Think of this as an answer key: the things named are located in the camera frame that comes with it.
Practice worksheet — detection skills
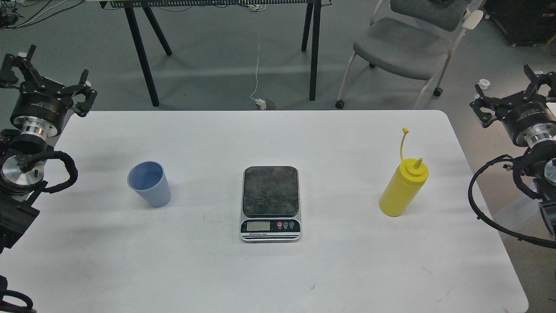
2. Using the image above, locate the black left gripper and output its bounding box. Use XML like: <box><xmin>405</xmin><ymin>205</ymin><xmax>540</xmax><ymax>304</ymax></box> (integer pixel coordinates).
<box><xmin>0</xmin><ymin>45</ymin><xmax>98</xmax><ymax>125</ymax></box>

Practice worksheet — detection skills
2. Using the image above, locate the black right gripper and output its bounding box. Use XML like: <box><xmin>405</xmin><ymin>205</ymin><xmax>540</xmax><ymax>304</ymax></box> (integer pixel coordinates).
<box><xmin>469</xmin><ymin>65</ymin><xmax>556</xmax><ymax>136</ymax></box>

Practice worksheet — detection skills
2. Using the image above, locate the yellow squeeze bottle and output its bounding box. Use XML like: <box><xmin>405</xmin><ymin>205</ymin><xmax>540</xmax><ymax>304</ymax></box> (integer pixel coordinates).
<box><xmin>379</xmin><ymin>127</ymin><xmax>429</xmax><ymax>216</ymax></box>

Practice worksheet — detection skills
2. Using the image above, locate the blue ribbed plastic cup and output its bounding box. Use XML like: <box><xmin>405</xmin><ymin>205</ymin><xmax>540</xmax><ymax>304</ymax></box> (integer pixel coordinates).
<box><xmin>127</xmin><ymin>161</ymin><xmax>172</xmax><ymax>207</ymax></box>

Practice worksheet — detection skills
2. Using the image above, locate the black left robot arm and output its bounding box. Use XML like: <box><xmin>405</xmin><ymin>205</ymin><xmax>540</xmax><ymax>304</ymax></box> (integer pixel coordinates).
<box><xmin>0</xmin><ymin>45</ymin><xmax>97</xmax><ymax>251</ymax></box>

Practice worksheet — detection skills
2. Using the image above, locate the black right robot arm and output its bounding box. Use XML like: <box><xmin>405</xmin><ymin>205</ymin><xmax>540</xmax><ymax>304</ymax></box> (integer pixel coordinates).
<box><xmin>467</xmin><ymin>65</ymin><xmax>556</xmax><ymax>249</ymax></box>

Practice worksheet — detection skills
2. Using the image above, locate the digital kitchen scale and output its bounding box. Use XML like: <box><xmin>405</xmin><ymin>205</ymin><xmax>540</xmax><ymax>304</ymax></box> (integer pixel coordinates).
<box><xmin>239</xmin><ymin>166</ymin><xmax>301</xmax><ymax>243</ymax></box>

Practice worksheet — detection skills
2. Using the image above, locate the white plastic spool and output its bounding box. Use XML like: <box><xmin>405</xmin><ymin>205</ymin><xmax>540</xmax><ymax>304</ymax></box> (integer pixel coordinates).
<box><xmin>474</xmin><ymin>79</ymin><xmax>491</xmax><ymax>100</ymax></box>

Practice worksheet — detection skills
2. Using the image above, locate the black cabinet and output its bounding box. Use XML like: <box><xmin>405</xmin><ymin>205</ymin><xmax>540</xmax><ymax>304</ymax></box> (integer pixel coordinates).
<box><xmin>484</xmin><ymin>0</ymin><xmax>556</xmax><ymax>47</ymax></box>

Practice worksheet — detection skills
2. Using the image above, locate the grey office chair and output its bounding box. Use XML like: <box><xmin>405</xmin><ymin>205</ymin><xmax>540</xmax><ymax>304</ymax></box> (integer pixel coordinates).
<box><xmin>335</xmin><ymin>0</ymin><xmax>484</xmax><ymax>109</ymax></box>

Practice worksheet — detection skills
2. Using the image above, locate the black leg background table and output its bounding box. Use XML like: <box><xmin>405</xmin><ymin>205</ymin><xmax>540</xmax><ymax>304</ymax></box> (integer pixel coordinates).
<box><xmin>99</xmin><ymin>0</ymin><xmax>333</xmax><ymax>107</ymax></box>

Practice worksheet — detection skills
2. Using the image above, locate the white charger cable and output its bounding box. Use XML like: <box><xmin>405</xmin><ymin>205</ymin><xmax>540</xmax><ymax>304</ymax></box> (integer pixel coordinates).
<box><xmin>250</xmin><ymin>33</ymin><xmax>266</xmax><ymax>108</ymax></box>

